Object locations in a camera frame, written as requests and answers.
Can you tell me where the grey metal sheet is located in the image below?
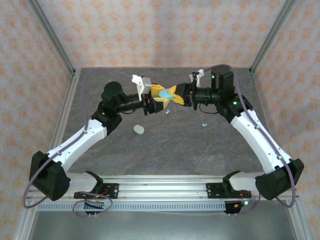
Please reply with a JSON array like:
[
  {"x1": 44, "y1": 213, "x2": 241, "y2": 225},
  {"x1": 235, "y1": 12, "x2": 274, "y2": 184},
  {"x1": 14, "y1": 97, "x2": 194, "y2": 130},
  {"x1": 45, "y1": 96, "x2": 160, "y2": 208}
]
[{"x1": 23, "y1": 209, "x2": 301, "y2": 240}]

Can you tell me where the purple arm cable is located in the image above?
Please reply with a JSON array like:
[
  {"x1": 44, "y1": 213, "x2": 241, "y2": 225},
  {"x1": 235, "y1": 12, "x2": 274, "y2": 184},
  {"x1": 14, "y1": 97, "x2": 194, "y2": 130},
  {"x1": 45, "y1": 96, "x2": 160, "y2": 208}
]
[
  {"x1": 22, "y1": 67, "x2": 135, "y2": 210},
  {"x1": 202, "y1": 64, "x2": 298, "y2": 208}
]

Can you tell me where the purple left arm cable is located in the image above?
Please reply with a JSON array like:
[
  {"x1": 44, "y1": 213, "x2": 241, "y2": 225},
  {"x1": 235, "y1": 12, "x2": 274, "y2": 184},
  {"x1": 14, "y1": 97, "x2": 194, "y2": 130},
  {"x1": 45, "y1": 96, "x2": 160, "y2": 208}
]
[{"x1": 22, "y1": 67, "x2": 135, "y2": 210}]

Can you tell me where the blue earbud charging case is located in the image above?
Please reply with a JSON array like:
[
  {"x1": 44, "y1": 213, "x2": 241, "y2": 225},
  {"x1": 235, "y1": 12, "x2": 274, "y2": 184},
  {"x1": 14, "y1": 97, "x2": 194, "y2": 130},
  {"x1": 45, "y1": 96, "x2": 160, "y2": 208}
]
[{"x1": 157, "y1": 89, "x2": 176, "y2": 100}]

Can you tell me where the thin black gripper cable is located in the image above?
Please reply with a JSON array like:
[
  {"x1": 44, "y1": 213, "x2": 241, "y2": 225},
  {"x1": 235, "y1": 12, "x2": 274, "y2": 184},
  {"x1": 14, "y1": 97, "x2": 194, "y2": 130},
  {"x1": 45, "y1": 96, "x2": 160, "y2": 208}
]
[{"x1": 198, "y1": 101, "x2": 220, "y2": 115}]

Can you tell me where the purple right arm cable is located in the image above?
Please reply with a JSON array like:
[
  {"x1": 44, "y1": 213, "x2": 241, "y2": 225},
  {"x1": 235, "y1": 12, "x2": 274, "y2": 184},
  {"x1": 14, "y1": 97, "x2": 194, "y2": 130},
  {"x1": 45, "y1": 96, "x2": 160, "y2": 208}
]
[{"x1": 202, "y1": 64, "x2": 298, "y2": 208}]

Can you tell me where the aluminium side rail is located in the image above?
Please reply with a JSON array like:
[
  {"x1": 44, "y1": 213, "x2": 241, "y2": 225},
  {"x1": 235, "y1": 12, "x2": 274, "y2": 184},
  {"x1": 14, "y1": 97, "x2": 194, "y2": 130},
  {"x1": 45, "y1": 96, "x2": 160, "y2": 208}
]
[
  {"x1": 249, "y1": 68, "x2": 311, "y2": 240},
  {"x1": 12, "y1": 68, "x2": 81, "y2": 240}
]

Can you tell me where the black connector board with lights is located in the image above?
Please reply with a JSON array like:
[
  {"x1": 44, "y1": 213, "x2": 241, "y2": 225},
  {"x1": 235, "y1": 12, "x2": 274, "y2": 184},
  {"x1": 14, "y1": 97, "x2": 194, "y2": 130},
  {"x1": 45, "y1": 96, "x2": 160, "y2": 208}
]
[
  {"x1": 223, "y1": 199, "x2": 256, "y2": 215},
  {"x1": 83, "y1": 201, "x2": 106, "y2": 211}
]

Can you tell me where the slotted grey cable duct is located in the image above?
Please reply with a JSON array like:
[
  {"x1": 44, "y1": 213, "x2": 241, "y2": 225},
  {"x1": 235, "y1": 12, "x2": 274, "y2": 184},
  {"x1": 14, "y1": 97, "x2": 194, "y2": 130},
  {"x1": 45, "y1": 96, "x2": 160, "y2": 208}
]
[{"x1": 37, "y1": 201, "x2": 227, "y2": 213}]

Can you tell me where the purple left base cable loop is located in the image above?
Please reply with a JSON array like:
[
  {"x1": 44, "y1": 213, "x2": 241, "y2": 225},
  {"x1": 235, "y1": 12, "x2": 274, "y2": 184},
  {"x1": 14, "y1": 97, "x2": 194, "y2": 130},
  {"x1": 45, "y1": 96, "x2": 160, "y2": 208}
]
[{"x1": 72, "y1": 191, "x2": 113, "y2": 218}]

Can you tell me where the aluminium corner post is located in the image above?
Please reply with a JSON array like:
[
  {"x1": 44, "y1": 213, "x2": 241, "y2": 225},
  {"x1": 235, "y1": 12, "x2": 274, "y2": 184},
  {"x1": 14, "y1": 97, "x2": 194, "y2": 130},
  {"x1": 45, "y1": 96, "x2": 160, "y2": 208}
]
[
  {"x1": 249, "y1": 0, "x2": 298, "y2": 73},
  {"x1": 26, "y1": 0, "x2": 76, "y2": 76}
]

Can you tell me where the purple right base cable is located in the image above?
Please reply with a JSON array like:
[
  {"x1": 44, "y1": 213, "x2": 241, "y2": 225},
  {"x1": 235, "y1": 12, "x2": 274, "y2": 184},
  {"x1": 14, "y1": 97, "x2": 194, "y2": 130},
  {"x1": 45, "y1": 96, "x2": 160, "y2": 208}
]
[{"x1": 228, "y1": 193, "x2": 261, "y2": 216}]

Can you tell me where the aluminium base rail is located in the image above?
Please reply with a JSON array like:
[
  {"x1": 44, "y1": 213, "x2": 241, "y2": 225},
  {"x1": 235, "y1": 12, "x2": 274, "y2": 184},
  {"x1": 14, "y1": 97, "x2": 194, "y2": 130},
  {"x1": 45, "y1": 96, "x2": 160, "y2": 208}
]
[{"x1": 26, "y1": 174, "x2": 300, "y2": 203}]

